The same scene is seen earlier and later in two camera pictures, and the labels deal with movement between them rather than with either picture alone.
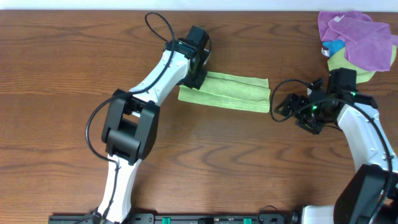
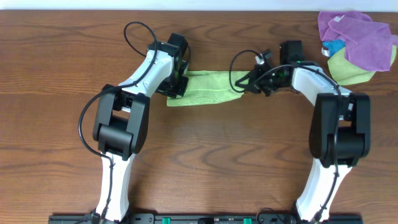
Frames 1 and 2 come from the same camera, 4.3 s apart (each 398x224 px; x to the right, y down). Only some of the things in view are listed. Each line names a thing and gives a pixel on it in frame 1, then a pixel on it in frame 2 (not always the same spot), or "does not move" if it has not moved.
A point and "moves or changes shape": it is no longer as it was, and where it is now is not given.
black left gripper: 194,79 to 179,86
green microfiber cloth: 229,92 moves or changes shape
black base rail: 183,218 does not move
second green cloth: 339,60 does not move
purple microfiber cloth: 368,43 does not move
